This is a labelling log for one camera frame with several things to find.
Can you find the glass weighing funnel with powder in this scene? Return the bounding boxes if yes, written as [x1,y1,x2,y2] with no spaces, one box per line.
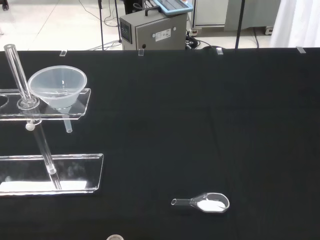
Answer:
[170,192,231,214]

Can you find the clear acrylic funnel stand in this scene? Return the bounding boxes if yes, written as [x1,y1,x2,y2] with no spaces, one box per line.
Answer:
[0,44,105,197]

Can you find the black stand pole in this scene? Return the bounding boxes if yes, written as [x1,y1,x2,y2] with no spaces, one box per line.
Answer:
[234,0,246,50]

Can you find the black bench cloth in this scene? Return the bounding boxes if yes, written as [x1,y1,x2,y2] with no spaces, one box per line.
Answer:
[0,46,320,240]

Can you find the grey control cabinet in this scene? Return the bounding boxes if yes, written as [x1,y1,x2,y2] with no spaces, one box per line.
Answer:
[118,9,189,51]

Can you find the black tripod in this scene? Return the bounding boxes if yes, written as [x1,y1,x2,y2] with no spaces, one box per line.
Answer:
[97,0,124,51]

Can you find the blue teach pendant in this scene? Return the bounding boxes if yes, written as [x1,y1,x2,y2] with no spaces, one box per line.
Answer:
[151,0,195,17]

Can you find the white cabinet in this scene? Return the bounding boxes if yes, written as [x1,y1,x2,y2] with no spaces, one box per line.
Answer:
[191,0,229,28]

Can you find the white curtain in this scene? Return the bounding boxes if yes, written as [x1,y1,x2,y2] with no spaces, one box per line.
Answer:
[268,0,320,49]

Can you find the black floor cable bundle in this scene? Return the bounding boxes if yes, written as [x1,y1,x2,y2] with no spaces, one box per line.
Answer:
[184,29,214,50]

